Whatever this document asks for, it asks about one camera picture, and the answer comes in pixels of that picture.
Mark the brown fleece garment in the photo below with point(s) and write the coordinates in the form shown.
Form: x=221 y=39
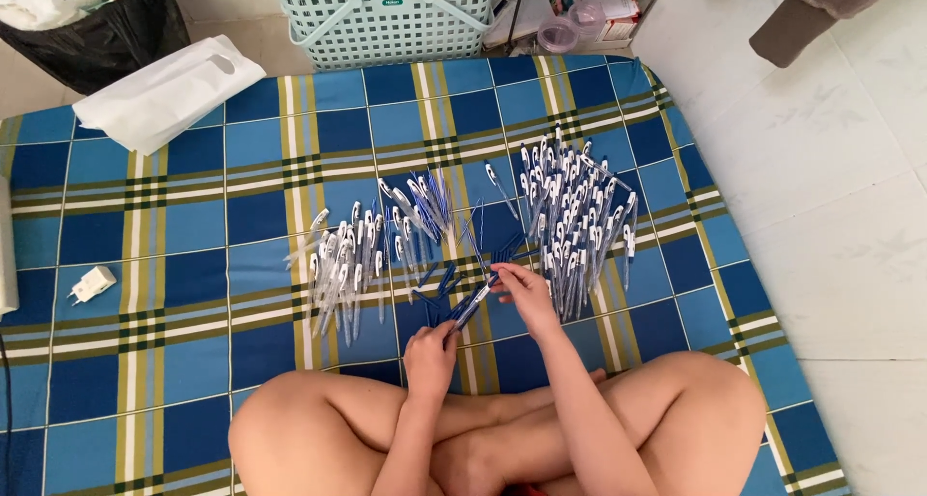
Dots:
x=804 y=10

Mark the pale green plastic basket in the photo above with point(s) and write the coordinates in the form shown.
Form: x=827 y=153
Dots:
x=384 y=21

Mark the pile of assembled white-clip pens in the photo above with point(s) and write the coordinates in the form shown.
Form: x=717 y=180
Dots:
x=576 y=221

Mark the white plastic bag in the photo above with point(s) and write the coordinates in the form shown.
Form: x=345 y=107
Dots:
x=163 y=94

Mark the pile of clear pen barrels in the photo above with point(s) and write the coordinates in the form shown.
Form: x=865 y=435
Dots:
x=347 y=268

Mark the clear pen with blue tip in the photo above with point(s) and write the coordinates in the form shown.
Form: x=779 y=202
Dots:
x=474 y=304

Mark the person's right fingers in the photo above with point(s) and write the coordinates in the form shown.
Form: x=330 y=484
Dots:
x=510 y=282

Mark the blue plaid mattress sheet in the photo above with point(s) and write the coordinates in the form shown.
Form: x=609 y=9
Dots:
x=181 y=264

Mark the white charger plug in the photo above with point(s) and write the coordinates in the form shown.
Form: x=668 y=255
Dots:
x=93 y=284

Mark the person's left fingers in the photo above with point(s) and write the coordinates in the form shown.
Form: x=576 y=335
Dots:
x=443 y=331

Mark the black trash bag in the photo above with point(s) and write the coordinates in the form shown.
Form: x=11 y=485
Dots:
x=108 y=36

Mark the person's left leg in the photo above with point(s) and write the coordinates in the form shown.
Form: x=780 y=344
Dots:
x=311 y=427

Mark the white metal shelf with containers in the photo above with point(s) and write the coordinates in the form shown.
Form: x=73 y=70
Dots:
x=579 y=14

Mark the person's leg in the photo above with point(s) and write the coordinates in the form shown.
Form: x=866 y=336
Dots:
x=311 y=427
x=688 y=416

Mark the single white-clip pen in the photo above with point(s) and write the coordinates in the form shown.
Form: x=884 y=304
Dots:
x=500 y=187

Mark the bundle of blue ink refills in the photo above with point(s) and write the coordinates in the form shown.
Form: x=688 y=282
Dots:
x=427 y=206

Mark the person's right hand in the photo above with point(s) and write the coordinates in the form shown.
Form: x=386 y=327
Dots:
x=532 y=302

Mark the person's left hand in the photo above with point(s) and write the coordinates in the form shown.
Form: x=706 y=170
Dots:
x=429 y=362

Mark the white cloth roll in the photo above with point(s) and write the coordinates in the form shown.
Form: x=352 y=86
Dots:
x=6 y=250

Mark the person's right leg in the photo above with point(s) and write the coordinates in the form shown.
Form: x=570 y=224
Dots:
x=688 y=416

